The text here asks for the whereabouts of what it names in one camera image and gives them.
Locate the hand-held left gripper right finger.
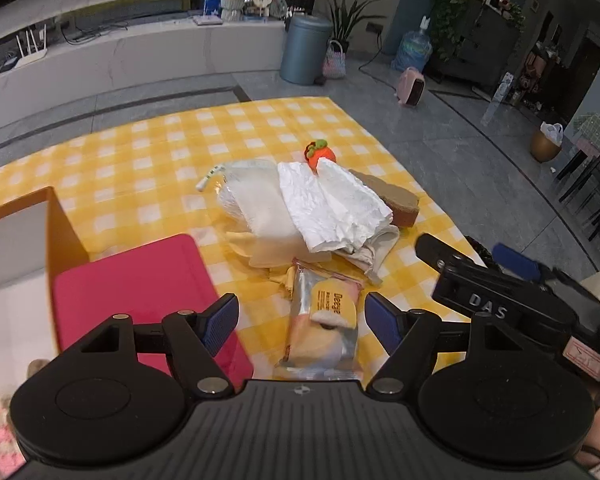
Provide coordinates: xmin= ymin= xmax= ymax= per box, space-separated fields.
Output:
xmin=364 ymin=291 xmax=526 ymax=395

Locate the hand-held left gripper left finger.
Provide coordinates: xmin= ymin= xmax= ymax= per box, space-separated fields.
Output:
xmin=67 ymin=292 xmax=241 ymax=397

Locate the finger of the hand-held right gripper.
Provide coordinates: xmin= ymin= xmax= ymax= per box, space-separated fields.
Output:
xmin=462 ymin=235 xmax=556 ymax=283
xmin=414 ymin=232 xmax=576 ymax=328

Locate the bread snack packet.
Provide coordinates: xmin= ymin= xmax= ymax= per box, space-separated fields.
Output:
xmin=274 ymin=257 xmax=365 ymax=381

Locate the orange cardboard box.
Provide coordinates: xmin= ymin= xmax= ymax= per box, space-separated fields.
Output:
xmin=0 ymin=186 xmax=91 ymax=401

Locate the red box lid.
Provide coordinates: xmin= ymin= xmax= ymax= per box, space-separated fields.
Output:
xmin=52 ymin=234 xmax=255 ymax=396

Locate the black chair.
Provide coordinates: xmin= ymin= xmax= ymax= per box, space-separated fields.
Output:
xmin=555 ymin=120 xmax=600 ymax=246

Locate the gold vase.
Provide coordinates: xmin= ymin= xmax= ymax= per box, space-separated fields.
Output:
xmin=530 ymin=122 xmax=565 ymax=163

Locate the brown wedge sponge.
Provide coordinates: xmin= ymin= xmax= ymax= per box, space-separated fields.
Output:
xmin=347 ymin=169 xmax=421 ymax=231

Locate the white crinkled paper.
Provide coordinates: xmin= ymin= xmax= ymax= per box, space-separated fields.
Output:
xmin=277 ymin=157 xmax=396 ymax=253

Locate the yellow checked tablecloth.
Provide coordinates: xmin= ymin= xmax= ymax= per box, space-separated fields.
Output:
xmin=0 ymin=96 xmax=486 ymax=376

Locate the orange crochet fruit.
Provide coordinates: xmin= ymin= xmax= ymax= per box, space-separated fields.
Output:
xmin=302 ymin=139 xmax=337 ymax=166

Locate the pink space heater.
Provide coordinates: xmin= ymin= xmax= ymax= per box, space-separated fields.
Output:
xmin=396 ymin=66 xmax=427 ymax=108

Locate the dark cabinet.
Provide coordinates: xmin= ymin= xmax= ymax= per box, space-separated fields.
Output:
xmin=430 ymin=0 xmax=523 ymax=96

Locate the blue water jug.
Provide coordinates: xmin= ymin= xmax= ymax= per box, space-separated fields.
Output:
xmin=391 ymin=17 xmax=433 ymax=73

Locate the woven pastel basket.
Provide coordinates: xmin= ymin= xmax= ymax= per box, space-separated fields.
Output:
xmin=322 ymin=40 xmax=348 ymax=81

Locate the white marble console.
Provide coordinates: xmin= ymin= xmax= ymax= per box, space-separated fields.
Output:
xmin=0 ymin=0 xmax=291 ymax=131

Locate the grey trash bin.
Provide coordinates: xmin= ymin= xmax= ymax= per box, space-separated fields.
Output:
xmin=280 ymin=14 xmax=333 ymax=86

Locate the long-leaf potted plant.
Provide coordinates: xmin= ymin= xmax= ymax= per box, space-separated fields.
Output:
xmin=310 ymin=0 xmax=398 ymax=56

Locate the white wifi router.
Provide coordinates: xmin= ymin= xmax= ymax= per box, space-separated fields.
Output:
xmin=0 ymin=24 xmax=51 ymax=68

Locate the striped twisted cord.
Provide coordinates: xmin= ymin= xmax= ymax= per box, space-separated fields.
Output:
xmin=196 ymin=162 xmax=228 ymax=192

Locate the black power cable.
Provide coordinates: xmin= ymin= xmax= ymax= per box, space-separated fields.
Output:
xmin=357 ymin=35 xmax=396 ymax=91

